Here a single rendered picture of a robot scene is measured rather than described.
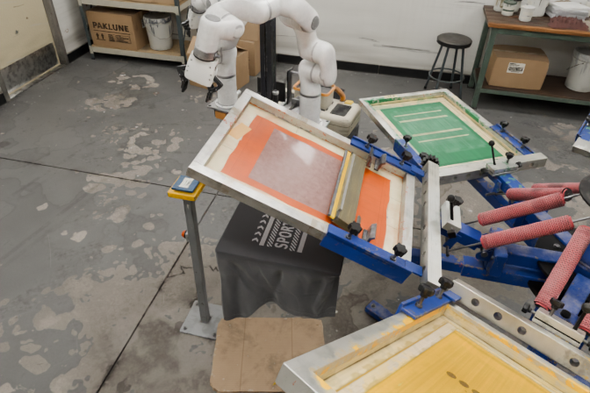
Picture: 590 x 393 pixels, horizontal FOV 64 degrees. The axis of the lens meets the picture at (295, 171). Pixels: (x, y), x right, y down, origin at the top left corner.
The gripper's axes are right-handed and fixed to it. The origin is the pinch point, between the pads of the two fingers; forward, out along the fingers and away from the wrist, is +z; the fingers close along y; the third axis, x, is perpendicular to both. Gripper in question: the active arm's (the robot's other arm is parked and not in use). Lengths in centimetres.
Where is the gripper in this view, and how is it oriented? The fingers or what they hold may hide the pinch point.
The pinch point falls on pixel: (196, 93)
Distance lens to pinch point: 170.7
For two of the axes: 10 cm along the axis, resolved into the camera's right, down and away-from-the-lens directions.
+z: -3.1, 7.3, 6.1
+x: -2.3, 5.6, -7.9
